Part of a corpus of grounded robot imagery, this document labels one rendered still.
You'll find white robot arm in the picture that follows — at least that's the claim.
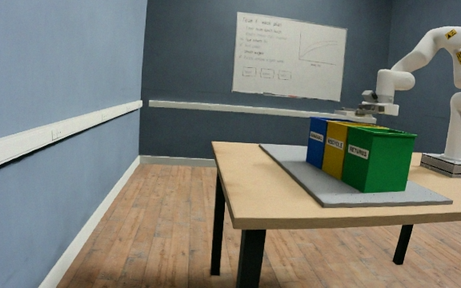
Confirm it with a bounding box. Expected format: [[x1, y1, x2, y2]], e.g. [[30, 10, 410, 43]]
[[362, 26, 461, 162]]

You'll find blue bin with label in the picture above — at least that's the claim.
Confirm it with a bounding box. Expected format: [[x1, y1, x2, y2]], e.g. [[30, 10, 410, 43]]
[[306, 117, 355, 170]]

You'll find green returns bin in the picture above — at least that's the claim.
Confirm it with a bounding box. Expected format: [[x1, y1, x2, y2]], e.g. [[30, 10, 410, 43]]
[[342, 126, 418, 194]]

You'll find yellow recycling bin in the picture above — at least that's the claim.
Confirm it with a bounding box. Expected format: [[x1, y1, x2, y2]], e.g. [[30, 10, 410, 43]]
[[322, 121, 387, 180]]

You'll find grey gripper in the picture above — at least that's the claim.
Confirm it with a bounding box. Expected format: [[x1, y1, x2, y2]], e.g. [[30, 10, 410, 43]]
[[342, 102, 399, 115]]

